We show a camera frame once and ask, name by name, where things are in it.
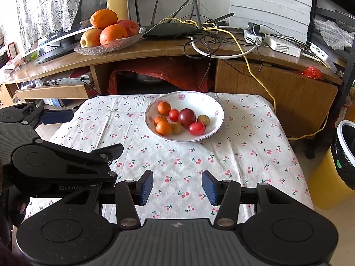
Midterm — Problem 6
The clear bubble wrap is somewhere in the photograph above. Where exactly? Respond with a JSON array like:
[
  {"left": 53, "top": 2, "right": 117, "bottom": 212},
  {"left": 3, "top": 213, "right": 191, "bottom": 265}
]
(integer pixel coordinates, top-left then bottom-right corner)
[{"left": 313, "top": 18, "right": 355, "bottom": 51}]

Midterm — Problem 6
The white cable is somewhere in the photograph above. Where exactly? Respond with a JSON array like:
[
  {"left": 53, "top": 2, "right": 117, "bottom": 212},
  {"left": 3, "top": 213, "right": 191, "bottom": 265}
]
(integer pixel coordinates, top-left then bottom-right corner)
[{"left": 191, "top": 35, "right": 260, "bottom": 59}]

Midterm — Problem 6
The blue white box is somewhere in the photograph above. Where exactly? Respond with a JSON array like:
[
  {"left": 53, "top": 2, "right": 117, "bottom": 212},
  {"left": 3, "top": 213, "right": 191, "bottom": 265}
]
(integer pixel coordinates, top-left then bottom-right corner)
[{"left": 42, "top": 98, "right": 67, "bottom": 108}]

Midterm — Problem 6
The white modem box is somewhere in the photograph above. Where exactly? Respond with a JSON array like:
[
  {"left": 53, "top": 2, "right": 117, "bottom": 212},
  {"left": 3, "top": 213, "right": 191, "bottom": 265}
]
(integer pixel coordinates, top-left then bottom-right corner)
[{"left": 263, "top": 34, "right": 302, "bottom": 58}]

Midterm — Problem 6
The black metal rack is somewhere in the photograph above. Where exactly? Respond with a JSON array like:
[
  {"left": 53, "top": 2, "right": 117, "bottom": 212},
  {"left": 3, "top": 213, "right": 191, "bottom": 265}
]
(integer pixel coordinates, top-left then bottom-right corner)
[{"left": 305, "top": 0, "right": 355, "bottom": 160}]

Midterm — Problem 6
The white corrugated panel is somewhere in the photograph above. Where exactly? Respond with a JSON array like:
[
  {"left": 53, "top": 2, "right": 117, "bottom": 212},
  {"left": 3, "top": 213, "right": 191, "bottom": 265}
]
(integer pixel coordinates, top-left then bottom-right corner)
[{"left": 230, "top": 0, "right": 313, "bottom": 44}]

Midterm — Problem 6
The small red plastic bag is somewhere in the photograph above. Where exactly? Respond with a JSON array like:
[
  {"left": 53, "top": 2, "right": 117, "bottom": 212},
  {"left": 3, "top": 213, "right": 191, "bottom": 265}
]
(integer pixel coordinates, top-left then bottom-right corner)
[{"left": 303, "top": 66, "right": 324, "bottom": 80}]

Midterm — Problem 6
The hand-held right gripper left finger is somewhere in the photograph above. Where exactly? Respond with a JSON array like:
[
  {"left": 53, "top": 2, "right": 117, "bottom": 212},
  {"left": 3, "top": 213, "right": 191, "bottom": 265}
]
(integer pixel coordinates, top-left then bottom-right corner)
[{"left": 65, "top": 170, "right": 154, "bottom": 230}]

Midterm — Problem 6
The black cable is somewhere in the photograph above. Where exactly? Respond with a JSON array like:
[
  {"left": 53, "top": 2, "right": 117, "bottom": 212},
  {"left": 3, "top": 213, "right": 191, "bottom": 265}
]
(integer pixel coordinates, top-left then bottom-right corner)
[{"left": 183, "top": 30, "right": 219, "bottom": 92}]

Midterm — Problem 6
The wooden cabinet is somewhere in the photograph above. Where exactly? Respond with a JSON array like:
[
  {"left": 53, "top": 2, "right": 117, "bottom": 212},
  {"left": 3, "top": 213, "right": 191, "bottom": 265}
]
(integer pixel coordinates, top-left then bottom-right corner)
[{"left": 0, "top": 28, "right": 344, "bottom": 142}]

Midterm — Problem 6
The yellow red apple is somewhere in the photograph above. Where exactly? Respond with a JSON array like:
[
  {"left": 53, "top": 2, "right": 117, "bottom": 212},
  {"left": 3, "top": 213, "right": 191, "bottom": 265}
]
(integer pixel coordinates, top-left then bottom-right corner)
[{"left": 80, "top": 28, "right": 103, "bottom": 48}]

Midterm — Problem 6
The white power strip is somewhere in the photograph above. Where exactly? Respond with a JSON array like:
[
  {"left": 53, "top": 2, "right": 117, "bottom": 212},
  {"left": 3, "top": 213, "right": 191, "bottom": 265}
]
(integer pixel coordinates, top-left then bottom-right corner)
[{"left": 243, "top": 29, "right": 263, "bottom": 47}]

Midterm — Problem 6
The large orange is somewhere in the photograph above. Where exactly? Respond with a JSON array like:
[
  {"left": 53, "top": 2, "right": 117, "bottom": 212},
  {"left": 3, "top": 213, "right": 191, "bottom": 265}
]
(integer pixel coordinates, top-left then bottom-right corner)
[
  {"left": 99, "top": 24, "right": 128, "bottom": 45},
  {"left": 90, "top": 9, "right": 118, "bottom": 29}
]

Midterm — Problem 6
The red plastic sheet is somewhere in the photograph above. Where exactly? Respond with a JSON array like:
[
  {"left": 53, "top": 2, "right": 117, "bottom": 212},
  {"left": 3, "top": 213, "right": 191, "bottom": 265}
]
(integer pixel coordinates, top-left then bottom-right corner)
[{"left": 108, "top": 61, "right": 215, "bottom": 95}]

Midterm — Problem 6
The slim white device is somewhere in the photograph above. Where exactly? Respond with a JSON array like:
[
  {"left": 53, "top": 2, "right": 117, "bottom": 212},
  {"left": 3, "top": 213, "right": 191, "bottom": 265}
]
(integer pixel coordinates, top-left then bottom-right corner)
[{"left": 309, "top": 42, "right": 338, "bottom": 70}]

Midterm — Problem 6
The yellow bin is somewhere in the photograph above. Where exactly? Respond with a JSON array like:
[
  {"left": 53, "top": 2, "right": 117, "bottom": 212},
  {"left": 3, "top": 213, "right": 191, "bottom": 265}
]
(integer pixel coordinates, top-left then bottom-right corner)
[{"left": 307, "top": 144, "right": 355, "bottom": 211}]

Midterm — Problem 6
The yellow cable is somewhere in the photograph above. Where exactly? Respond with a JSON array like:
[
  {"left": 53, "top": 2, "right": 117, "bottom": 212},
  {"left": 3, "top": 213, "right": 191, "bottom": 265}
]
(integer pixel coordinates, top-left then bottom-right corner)
[{"left": 158, "top": 18, "right": 329, "bottom": 140}]

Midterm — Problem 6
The cherry print tablecloth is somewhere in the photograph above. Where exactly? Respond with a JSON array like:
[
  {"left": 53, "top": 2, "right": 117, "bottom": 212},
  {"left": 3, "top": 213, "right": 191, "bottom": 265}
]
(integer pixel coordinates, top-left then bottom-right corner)
[{"left": 26, "top": 92, "right": 314, "bottom": 228}]

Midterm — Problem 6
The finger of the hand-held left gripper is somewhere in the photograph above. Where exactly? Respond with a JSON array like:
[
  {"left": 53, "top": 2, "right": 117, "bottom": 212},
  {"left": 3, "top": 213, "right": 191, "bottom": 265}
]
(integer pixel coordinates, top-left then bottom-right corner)
[
  {"left": 14, "top": 102, "right": 75, "bottom": 126},
  {"left": 36, "top": 141, "right": 124, "bottom": 185}
]

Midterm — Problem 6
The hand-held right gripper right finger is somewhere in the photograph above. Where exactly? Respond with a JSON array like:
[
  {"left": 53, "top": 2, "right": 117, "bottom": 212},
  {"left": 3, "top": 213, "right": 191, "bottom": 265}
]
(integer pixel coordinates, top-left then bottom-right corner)
[{"left": 201, "top": 170, "right": 290, "bottom": 228}]

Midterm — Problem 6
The dark red tomato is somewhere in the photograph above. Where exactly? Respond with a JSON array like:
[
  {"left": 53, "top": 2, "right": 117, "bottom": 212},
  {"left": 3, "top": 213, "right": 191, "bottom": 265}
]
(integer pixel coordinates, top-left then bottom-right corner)
[{"left": 178, "top": 108, "right": 197, "bottom": 128}]

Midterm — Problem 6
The wooden pull-out shelf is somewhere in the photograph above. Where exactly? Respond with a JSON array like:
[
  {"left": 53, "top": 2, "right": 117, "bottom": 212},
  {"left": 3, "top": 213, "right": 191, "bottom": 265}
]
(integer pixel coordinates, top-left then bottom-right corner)
[{"left": 15, "top": 84, "right": 91, "bottom": 100}]

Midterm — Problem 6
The metal pot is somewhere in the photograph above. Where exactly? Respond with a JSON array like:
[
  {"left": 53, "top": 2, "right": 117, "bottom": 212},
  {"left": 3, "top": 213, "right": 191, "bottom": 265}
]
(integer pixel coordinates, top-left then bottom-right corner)
[{"left": 135, "top": 73, "right": 163, "bottom": 85}]

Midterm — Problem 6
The beige paper roll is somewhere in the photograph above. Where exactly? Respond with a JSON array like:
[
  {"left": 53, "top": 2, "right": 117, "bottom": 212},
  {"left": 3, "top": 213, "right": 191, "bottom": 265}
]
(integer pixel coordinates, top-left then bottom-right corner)
[{"left": 107, "top": 0, "right": 130, "bottom": 23}]

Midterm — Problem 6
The small orange tangerine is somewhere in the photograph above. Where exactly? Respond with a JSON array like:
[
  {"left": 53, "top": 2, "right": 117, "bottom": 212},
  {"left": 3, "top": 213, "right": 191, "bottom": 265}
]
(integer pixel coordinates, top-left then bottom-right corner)
[{"left": 157, "top": 101, "right": 172, "bottom": 116}]

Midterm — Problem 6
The silver media player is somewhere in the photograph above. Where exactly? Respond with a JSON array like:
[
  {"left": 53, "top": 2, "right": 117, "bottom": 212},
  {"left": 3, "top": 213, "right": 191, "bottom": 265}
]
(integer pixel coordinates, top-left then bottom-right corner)
[{"left": 42, "top": 73, "right": 94, "bottom": 87}]

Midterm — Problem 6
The glass fruit dish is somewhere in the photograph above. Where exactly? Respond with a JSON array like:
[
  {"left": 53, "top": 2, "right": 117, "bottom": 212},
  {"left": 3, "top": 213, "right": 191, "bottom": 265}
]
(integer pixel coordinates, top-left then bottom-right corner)
[{"left": 73, "top": 27, "right": 147, "bottom": 56}]

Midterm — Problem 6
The white rimmed black bucket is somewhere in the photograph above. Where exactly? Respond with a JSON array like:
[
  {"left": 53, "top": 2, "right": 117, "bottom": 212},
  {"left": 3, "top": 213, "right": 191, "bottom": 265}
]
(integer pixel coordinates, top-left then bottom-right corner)
[{"left": 330, "top": 120, "right": 355, "bottom": 192}]

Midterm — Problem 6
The white floral bowl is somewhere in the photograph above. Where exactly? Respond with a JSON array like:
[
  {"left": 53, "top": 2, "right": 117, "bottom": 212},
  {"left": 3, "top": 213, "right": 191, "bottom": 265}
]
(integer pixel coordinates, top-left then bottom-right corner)
[{"left": 144, "top": 90, "right": 225, "bottom": 143}]

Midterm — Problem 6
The black monitor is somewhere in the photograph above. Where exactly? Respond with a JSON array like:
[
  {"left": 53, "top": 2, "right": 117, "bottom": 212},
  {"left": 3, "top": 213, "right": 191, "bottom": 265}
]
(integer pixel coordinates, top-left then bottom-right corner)
[{"left": 33, "top": 0, "right": 108, "bottom": 64}]

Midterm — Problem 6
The white lace cloth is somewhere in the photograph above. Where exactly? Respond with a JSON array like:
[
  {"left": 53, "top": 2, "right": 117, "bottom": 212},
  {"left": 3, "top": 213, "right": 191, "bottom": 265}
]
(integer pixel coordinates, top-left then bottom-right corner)
[{"left": 14, "top": 0, "right": 85, "bottom": 51}]

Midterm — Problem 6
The large orange tangerine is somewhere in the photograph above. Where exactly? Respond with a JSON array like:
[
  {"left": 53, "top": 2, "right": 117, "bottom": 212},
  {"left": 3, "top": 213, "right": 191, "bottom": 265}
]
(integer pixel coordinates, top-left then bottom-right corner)
[{"left": 156, "top": 120, "right": 173, "bottom": 136}]

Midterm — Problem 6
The black router with antennas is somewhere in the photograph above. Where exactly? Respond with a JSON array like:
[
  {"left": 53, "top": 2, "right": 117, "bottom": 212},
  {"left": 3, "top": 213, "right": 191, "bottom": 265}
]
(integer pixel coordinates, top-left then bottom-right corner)
[{"left": 134, "top": 0, "right": 235, "bottom": 38}]

